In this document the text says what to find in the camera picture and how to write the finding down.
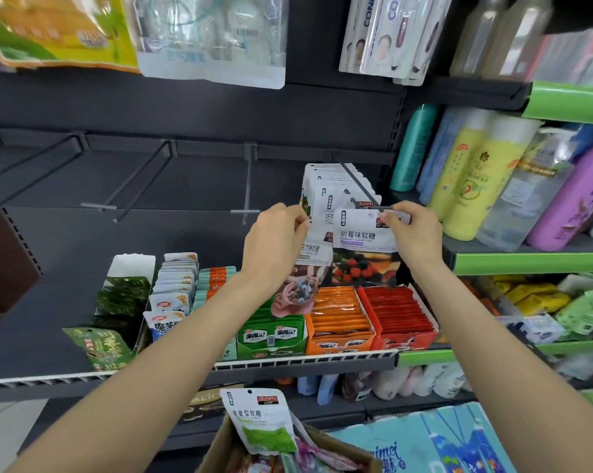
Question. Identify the person's left hand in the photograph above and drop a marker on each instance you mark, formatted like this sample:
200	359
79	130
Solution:
269	246

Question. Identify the person's right hand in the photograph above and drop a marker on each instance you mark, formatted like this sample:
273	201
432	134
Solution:
419	238

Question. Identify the person's right thumb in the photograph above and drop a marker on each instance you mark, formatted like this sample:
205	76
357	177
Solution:
389	221

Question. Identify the person's left fingers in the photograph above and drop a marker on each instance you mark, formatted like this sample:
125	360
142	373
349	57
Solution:
296	219

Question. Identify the white berry print candy packet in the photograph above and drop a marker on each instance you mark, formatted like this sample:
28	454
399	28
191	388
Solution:
363	246

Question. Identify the white chocolate print candy packet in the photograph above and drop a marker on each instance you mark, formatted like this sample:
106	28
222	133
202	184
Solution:
316	251

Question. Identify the person's left forearm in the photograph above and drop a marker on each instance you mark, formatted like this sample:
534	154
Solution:
168	369

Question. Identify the person's right forearm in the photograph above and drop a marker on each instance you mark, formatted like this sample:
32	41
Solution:
493	369

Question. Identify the black peg hook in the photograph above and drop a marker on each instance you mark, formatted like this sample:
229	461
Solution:
40	157
139	177
360	187

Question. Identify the row of hanging white packets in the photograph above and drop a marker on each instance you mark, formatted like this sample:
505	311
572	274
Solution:
326	184

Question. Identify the teal bottle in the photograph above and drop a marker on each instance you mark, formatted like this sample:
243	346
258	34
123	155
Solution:
413	147

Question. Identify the yellow bottle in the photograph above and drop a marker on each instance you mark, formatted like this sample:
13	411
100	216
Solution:
486	187
456	167

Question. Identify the light blue bottle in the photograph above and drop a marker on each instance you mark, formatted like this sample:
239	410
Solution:
442	147

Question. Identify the red box of packets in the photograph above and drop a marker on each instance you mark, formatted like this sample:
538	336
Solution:
400	312

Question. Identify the orange box of packets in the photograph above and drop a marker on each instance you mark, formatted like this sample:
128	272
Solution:
338	315

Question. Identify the row of teal orange packets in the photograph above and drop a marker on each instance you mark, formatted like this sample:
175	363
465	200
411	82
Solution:
213	285

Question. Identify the clear liquid bottle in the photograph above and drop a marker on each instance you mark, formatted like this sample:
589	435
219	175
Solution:
523	196

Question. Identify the green shelf edge strip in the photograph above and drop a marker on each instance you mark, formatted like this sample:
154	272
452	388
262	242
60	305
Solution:
567	103
424	358
528	263

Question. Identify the row of white blue packets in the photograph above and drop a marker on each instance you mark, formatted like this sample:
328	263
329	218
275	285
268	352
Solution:
173	295

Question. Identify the black shelf unit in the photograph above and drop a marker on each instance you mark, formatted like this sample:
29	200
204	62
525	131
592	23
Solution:
178	118

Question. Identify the pile of yellow packets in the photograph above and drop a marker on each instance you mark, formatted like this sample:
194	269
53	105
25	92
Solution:
533	293

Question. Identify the row of white bottles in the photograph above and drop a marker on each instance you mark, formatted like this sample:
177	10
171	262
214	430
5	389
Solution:
424	381

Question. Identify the dark pouch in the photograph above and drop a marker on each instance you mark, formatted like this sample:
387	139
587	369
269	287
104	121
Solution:
356	386

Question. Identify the blue pouch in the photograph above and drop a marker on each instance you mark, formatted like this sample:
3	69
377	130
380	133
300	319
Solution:
318	386

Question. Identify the purple bottle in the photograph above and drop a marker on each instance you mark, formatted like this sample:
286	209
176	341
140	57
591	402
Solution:
572	201

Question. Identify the white box of green packets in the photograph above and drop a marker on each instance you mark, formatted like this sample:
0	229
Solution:
126	290

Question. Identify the white blue pack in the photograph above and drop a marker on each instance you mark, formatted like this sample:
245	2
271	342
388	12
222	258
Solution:
540	329

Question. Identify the row of hanging white card packs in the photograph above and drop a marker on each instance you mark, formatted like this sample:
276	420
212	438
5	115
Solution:
395	34

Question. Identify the clear white snack bag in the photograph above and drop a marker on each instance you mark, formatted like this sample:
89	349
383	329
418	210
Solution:
213	39

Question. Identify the white green candy packet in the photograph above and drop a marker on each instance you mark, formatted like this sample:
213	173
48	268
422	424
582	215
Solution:
262	418

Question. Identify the black gold box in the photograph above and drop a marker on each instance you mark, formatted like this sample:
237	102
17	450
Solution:
208	403

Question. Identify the clear grey bottle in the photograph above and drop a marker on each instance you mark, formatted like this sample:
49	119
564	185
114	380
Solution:
476	34
518	36

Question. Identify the pile of light green packets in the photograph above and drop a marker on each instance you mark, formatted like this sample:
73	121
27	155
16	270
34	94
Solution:
584	307

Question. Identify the cardboard box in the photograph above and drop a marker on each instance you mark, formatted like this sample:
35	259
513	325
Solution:
326	440

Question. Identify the blue tissue pack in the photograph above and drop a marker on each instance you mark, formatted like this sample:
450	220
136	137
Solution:
424	443

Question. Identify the green tea snack packet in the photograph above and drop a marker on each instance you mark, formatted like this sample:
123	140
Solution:
99	347

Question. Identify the pink candy packets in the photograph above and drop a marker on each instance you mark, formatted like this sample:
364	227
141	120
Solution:
316	460

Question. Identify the pink packs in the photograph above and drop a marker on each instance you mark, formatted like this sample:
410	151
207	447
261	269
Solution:
572	59

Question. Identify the brown wooden panel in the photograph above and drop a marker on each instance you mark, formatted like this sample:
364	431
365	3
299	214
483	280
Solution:
3	261

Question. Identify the yellow green snack bag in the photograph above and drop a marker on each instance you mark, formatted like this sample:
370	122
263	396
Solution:
55	29

